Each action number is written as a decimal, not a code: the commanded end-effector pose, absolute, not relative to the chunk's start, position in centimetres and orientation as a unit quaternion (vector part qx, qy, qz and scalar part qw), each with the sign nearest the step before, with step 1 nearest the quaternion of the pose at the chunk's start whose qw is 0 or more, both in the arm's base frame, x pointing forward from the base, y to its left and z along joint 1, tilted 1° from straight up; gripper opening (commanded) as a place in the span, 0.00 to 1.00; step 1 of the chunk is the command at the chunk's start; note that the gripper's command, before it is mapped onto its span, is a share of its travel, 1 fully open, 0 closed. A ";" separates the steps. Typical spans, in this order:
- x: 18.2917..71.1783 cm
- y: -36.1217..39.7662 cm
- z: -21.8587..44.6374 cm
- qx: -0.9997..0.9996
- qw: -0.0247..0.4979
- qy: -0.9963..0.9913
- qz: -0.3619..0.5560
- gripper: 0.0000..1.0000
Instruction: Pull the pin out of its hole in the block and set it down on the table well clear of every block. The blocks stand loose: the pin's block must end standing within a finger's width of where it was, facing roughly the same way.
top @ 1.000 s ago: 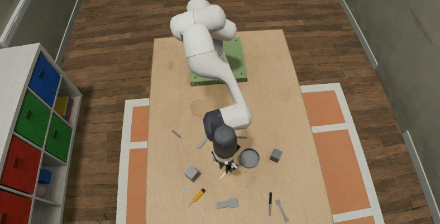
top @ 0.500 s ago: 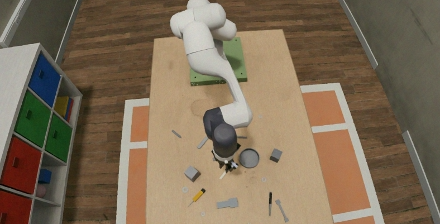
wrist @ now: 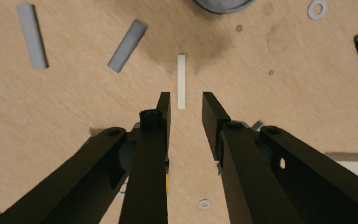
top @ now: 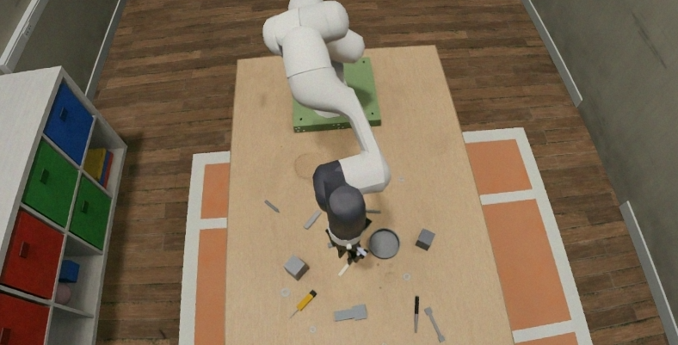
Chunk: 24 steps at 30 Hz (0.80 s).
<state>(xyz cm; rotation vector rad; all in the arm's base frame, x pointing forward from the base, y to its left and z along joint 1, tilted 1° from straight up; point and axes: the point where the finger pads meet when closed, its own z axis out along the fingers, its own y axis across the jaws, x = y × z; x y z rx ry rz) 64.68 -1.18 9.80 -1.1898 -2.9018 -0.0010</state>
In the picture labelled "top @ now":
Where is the white bar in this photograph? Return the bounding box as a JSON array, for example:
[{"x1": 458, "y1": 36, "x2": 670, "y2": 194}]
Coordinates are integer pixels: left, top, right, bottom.
[{"x1": 338, "y1": 264, "x2": 349, "y2": 277}]

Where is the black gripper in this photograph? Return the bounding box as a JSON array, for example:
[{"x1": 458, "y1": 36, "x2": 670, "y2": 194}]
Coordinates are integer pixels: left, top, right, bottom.
[{"x1": 325, "y1": 228, "x2": 368, "y2": 266}]

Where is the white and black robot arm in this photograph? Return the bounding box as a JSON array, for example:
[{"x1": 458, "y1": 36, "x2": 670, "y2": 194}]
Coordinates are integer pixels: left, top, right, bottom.
[{"x1": 262, "y1": 0, "x2": 391, "y2": 250}]

